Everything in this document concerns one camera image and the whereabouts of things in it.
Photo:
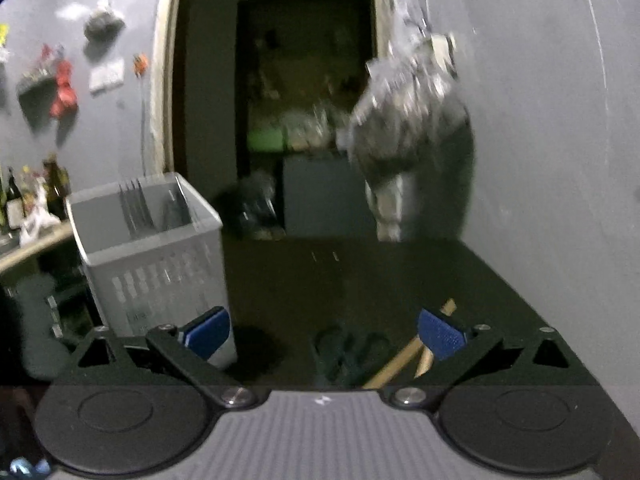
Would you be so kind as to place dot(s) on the green box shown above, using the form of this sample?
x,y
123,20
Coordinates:
x,y
265,139

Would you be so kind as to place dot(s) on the white perforated plastic basket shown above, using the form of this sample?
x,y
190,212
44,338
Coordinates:
x,y
150,270

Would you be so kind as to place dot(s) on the light blue object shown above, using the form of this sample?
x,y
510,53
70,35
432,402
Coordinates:
x,y
30,466

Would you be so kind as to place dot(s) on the orange wall hook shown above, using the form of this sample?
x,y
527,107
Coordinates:
x,y
141,64

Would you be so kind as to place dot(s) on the plastic bag hanging on wall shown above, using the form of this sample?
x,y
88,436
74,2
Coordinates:
x,y
430,35

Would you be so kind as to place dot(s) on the wooden chopstick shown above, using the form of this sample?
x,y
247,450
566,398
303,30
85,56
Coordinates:
x,y
447,306
395,365

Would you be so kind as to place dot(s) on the metal wall rack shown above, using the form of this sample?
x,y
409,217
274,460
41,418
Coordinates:
x,y
35,80

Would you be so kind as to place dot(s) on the black trash bag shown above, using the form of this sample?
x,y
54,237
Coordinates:
x,y
255,205

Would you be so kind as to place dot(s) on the beige kitchen counter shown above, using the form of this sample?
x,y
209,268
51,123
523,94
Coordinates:
x,y
30,255

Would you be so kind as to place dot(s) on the white wall switch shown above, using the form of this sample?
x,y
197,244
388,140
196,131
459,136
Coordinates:
x,y
106,74

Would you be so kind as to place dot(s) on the row of bottles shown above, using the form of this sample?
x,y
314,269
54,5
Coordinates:
x,y
30,190

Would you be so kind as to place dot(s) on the red plastic bag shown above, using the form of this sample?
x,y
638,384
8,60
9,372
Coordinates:
x,y
64,72
62,105

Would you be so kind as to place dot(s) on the hanging bag grey contents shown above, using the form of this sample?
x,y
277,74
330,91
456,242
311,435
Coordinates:
x,y
102,22

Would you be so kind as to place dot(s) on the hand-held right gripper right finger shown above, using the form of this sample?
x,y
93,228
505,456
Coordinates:
x,y
440,335

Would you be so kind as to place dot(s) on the hanging plastic bag dried goods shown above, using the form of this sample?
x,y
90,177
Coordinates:
x,y
405,110

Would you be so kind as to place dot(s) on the metal fork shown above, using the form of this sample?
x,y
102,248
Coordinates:
x,y
135,205

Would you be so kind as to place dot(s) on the grey cabinet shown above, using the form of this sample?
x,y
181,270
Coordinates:
x,y
325,195

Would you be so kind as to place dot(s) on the dark wooden cupboard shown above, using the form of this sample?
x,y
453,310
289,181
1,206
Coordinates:
x,y
300,75

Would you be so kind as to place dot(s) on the cream door frame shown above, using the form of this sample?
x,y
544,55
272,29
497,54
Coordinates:
x,y
162,85

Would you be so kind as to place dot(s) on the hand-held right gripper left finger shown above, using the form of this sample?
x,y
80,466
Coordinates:
x,y
207,332

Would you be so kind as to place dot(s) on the white cloth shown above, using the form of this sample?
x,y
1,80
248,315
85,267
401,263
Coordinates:
x,y
37,227

